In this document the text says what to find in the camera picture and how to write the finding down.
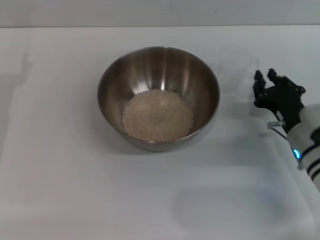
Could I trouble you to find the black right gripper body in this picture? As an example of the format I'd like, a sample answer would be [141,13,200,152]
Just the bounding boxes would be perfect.
[253,85,306,134]

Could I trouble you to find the clear plastic measuring cup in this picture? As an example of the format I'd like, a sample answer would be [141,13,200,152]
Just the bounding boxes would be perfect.
[216,46,261,101]

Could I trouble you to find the stainless steel mixing bowl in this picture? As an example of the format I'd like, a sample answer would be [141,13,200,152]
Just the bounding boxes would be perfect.
[96,46,221,152]

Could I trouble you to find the white rice grains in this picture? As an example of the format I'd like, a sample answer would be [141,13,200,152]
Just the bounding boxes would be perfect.
[121,89,194,143]

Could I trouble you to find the silver metal connector plug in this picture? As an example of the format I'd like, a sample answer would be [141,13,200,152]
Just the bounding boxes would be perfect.
[266,120,285,129]

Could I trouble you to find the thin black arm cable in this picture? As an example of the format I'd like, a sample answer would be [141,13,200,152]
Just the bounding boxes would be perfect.
[271,112,289,140]

